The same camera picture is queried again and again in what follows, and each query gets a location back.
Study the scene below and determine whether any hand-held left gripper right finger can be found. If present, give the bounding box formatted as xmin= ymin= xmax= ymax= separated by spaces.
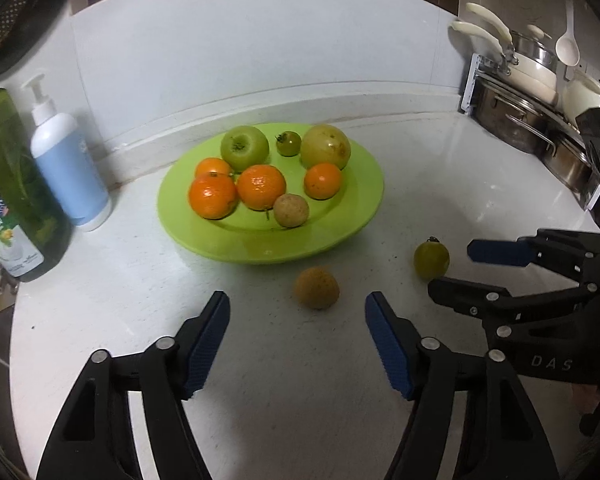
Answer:
xmin=364 ymin=291 xmax=556 ymax=480

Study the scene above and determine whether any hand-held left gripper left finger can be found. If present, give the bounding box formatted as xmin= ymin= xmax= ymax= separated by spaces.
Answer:
xmin=35 ymin=290 xmax=231 ymax=480

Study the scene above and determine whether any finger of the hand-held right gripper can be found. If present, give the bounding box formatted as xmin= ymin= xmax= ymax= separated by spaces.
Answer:
xmin=466 ymin=228 xmax=600 ymax=282
xmin=427 ymin=276 xmax=600 ymax=328

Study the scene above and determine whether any yellowish green tomato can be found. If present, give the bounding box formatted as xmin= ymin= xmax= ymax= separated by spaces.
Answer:
xmin=413 ymin=236 xmax=451 ymax=281

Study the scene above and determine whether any brown round fruit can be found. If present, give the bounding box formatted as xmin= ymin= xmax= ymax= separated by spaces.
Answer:
xmin=293 ymin=266 xmax=340 ymax=311

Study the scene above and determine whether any green plate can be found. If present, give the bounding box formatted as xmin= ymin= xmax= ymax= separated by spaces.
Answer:
xmin=156 ymin=122 xmax=385 ymax=266

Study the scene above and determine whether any large orange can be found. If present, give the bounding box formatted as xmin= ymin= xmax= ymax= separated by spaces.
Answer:
xmin=188 ymin=172 xmax=240 ymax=220

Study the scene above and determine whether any small brown fruit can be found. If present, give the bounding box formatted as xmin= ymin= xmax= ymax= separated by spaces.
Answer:
xmin=272 ymin=193 xmax=310 ymax=229

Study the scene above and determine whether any medium orange with stem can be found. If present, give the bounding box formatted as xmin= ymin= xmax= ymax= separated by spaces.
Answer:
xmin=236 ymin=164 xmax=287 ymax=221

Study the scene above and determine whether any large yellow-green guava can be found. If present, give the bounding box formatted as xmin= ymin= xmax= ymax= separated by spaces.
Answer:
xmin=300 ymin=124 xmax=352 ymax=171

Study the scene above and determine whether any green apple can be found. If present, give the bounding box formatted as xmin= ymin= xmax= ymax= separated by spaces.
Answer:
xmin=220 ymin=126 xmax=270 ymax=172

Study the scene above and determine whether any dark green tomato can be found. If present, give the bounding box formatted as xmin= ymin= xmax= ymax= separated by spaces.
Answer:
xmin=275 ymin=130 xmax=302 ymax=157

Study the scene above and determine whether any large steel pot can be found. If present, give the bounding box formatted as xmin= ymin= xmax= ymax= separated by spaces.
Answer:
xmin=472 ymin=77 xmax=556 ymax=155
xmin=540 ymin=132 xmax=596 ymax=193

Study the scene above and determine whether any pot rack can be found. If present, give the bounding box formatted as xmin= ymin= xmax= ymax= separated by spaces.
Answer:
xmin=459 ymin=52 xmax=600 ymax=211

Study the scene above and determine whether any small orange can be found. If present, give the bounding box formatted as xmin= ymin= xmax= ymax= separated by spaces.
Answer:
xmin=304 ymin=162 xmax=343 ymax=200
xmin=195 ymin=157 xmax=234 ymax=179

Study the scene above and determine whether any white kettle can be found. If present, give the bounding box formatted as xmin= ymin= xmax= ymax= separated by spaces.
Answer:
xmin=562 ymin=70 xmax=600 ymax=123

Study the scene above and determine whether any steel pot with lid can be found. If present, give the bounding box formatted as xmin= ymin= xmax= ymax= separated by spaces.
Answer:
xmin=510 ymin=24 xmax=558 ymax=68

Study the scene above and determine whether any slim gooseneck faucet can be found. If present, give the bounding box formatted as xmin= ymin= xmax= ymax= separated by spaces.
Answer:
xmin=0 ymin=260 xmax=21 ymax=296

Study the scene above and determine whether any white ladle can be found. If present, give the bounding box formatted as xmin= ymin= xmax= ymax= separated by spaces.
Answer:
xmin=555 ymin=0 xmax=581 ymax=67

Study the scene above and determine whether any white and blue pump bottle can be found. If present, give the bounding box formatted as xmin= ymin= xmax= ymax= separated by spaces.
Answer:
xmin=20 ymin=73 xmax=113 ymax=232

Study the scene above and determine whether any green dish soap bottle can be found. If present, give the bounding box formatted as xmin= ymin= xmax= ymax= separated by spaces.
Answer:
xmin=0 ymin=87 xmax=76 ymax=283

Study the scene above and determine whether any white-handled pan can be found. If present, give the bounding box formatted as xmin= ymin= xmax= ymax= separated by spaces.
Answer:
xmin=465 ymin=2 xmax=513 ymax=53
xmin=451 ymin=21 xmax=561 ymax=106

